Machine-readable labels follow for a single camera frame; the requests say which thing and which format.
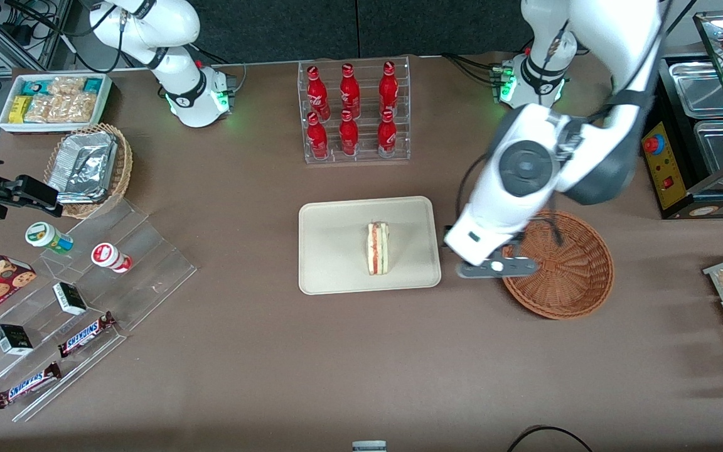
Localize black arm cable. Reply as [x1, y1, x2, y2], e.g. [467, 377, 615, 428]
[456, 154, 491, 222]

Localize black base cable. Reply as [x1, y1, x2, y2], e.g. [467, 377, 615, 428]
[198, 47, 248, 90]
[442, 53, 501, 86]

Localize clear acrylic bottle rack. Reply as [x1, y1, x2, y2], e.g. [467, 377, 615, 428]
[297, 56, 411, 165]

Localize black floor cable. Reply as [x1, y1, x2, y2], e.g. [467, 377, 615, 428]
[506, 425, 594, 452]

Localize brown Snickers bar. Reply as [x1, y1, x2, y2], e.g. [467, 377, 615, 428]
[58, 311, 117, 358]
[0, 362, 63, 409]

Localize cream rectangular tray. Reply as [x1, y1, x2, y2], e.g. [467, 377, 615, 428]
[298, 196, 442, 296]

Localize brown round wicker basket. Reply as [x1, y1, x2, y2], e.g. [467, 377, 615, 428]
[501, 210, 614, 321]

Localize red lid yogurt cup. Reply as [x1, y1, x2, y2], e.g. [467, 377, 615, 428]
[91, 242, 132, 274]

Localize triangle sandwich with filling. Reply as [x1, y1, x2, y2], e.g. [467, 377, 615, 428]
[367, 221, 390, 276]

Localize silver foil packs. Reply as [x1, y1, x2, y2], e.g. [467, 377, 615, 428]
[48, 131, 117, 205]

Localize black food warmer cabinet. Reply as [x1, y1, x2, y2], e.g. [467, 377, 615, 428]
[641, 9, 723, 220]

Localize small black box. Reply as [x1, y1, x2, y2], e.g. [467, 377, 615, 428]
[53, 282, 88, 316]
[0, 324, 34, 356]

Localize red cola bottle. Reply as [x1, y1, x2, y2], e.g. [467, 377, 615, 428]
[306, 112, 329, 159]
[377, 110, 398, 158]
[379, 61, 399, 117]
[340, 63, 361, 119]
[306, 65, 331, 121]
[339, 110, 360, 156]

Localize black cable bundle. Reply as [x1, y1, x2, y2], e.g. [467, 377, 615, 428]
[0, 0, 89, 73]

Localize clear acrylic stepped display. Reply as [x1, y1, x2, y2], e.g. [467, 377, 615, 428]
[0, 196, 198, 422]

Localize light tan wicker basket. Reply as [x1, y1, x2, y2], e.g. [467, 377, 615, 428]
[43, 122, 134, 219]

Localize yellow snack pack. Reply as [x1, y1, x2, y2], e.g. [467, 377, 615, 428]
[9, 95, 33, 124]

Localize clear cracker bag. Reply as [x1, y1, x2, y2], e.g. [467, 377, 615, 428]
[24, 94, 61, 123]
[57, 93, 97, 123]
[48, 77, 86, 96]

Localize green lid sunflower cup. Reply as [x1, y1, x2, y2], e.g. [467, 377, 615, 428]
[25, 222, 75, 255]

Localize white snack bin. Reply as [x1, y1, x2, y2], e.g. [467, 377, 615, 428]
[0, 73, 113, 134]

